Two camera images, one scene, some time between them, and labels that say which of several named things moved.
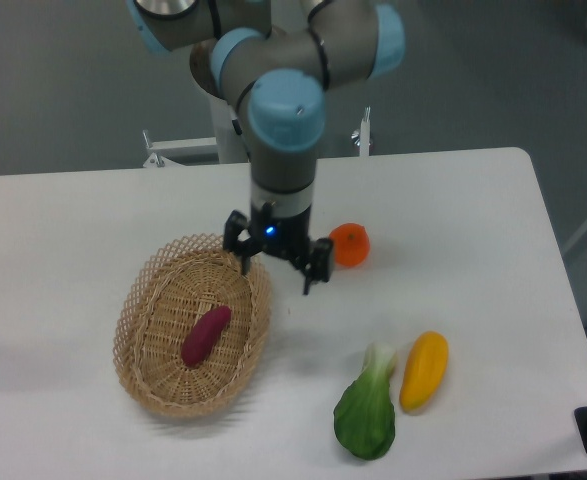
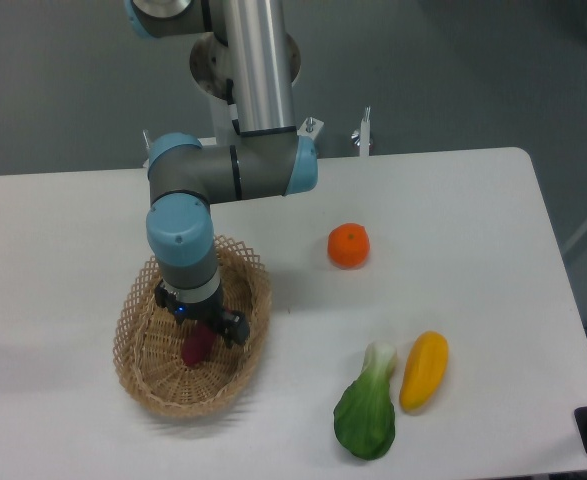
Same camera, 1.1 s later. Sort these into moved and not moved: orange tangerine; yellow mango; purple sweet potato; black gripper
Moved: black gripper
Not moved: orange tangerine; purple sweet potato; yellow mango
